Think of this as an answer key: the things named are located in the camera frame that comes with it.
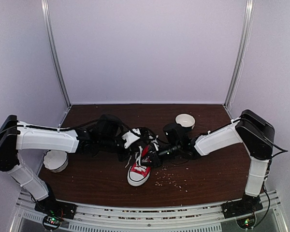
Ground red canvas sneaker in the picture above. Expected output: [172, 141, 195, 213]
[127, 145, 151, 187]

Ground white shoelace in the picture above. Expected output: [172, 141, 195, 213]
[122, 133, 160, 182]

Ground white scalloped bowl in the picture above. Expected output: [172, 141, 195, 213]
[43, 150, 68, 173]

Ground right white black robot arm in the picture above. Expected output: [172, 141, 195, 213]
[145, 109, 287, 214]

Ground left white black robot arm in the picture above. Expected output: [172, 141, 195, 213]
[0, 115, 142, 215]

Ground scattered rice grains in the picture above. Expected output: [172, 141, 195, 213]
[128, 166, 191, 194]

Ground blue white polka-dot bowl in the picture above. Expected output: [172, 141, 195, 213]
[175, 114, 196, 131]

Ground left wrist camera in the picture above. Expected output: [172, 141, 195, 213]
[121, 128, 149, 150]

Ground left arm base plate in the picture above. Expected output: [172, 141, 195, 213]
[34, 202, 77, 219]

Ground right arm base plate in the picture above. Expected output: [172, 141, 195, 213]
[221, 199, 263, 218]

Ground front aluminium rail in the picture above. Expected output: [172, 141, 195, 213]
[9, 190, 288, 232]

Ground right aluminium frame post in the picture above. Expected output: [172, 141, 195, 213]
[224, 0, 255, 111]

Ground aluminium frame post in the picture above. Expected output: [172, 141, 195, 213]
[224, 0, 255, 111]
[40, 0, 72, 108]

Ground left aluminium frame post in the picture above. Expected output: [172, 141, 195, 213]
[40, 0, 72, 108]

